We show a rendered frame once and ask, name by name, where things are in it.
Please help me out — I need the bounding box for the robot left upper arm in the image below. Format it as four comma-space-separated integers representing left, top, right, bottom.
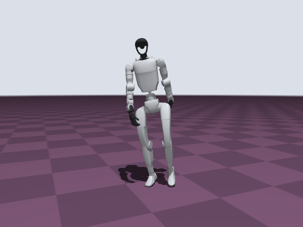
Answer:
155, 59, 170, 87

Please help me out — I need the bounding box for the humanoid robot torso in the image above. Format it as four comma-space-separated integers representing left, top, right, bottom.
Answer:
133, 57, 160, 114

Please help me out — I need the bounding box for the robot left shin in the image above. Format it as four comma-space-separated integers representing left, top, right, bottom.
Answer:
164, 140, 173, 173

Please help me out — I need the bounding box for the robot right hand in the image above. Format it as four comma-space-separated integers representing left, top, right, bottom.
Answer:
128, 105, 140, 126

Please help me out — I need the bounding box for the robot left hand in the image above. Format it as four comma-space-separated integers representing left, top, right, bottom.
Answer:
168, 100, 173, 107

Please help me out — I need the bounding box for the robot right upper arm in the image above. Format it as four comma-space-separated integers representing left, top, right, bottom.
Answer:
125, 63, 134, 91

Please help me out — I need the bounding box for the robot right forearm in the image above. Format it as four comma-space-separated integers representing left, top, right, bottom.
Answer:
126, 85, 134, 111

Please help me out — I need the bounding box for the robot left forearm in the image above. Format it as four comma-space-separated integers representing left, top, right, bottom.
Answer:
164, 83, 174, 102

